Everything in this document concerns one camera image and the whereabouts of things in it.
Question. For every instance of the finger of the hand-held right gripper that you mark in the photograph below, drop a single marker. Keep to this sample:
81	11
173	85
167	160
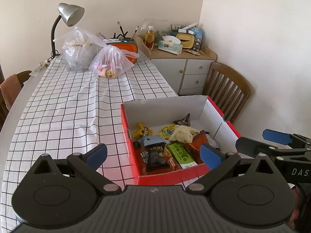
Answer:
277	136
257	146

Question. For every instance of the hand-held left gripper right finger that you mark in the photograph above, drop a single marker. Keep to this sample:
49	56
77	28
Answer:
210	157

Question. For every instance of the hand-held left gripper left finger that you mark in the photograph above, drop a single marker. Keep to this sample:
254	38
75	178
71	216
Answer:
96	156

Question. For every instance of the white snack packet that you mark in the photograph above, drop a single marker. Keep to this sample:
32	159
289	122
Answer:
213	142

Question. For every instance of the green snack packet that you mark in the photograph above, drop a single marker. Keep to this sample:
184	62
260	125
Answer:
182	156

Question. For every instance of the red cardboard box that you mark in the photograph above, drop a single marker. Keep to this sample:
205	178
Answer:
127	138

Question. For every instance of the cream triangular snack packet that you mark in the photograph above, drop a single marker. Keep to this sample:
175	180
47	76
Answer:
182	134

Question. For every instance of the red snack packet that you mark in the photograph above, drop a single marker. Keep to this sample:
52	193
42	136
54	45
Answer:
141	160

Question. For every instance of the black triangular snack packet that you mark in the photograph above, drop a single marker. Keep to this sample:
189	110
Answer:
183	120

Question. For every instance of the yellow blue snack packet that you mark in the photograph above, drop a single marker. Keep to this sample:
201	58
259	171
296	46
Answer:
166	131

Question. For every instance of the person's right hand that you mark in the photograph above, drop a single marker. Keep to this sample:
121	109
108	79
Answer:
297	199

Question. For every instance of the checkered tablecloth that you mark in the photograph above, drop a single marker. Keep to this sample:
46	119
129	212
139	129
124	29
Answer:
73	106

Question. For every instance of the wooden chair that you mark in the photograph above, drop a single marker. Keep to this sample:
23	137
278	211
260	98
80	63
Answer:
24	76
226	87

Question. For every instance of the white wooden cabinet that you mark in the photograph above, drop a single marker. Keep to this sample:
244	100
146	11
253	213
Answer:
167	72

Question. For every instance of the small clear plastic bag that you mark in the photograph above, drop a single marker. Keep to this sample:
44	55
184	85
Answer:
109	60

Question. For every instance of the clear small packet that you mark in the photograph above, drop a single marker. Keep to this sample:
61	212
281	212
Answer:
40	67

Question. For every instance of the large clear plastic bag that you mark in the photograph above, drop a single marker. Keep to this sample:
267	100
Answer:
77	53

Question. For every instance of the pink cloth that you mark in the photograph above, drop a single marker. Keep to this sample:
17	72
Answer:
9	89

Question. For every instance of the orange storage case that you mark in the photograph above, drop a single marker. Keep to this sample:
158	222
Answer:
126	47

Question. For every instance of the green tissue box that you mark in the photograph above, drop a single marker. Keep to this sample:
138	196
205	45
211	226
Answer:
170	46

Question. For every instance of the yellow radio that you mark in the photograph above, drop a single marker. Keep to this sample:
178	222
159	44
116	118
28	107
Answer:
185	40

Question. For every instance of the paint brush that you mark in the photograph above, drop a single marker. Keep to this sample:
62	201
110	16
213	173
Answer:
119	29
135	32

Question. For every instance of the orange drink bottle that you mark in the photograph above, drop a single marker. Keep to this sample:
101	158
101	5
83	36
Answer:
150	37

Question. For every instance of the white tube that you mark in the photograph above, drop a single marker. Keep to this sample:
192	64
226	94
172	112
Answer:
188	27

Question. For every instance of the dark green box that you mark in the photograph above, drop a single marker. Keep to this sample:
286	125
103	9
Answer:
176	28

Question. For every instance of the silver desk lamp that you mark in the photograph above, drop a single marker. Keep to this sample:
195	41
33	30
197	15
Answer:
70	13

